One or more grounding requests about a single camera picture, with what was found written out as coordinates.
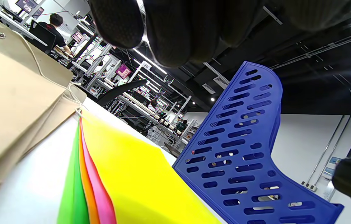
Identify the black mesh office chair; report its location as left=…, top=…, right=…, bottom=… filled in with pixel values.
left=96, top=79, right=148, bottom=107

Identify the brown wooden board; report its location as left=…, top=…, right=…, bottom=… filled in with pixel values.
left=164, top=142, right=181, bottom=158

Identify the blue perforated file holder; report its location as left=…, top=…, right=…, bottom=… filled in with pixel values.
left=172, top=61, right=344, bottom=224

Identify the person's left hand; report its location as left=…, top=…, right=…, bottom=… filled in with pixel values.
left=87, top=0, right=351, bottom=68

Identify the pink cardstock sheet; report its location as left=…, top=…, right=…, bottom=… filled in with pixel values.
left=79, top=118, right=117, bottom=224

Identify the white metal cart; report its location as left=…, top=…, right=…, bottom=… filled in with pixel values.
left=146, top=124, right=170, bottom=147

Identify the yellow cardstock sheet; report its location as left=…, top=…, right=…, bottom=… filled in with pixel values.
left=81, top=109, right=223, bottom=224

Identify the long ceiling light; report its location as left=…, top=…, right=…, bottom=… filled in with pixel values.
left=138, top=70, right=161, bottom=92
left=132, top=47, right=167, bottom=75

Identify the white labelled box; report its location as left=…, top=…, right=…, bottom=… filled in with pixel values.
left=323, top=156, right=343, bottom=181

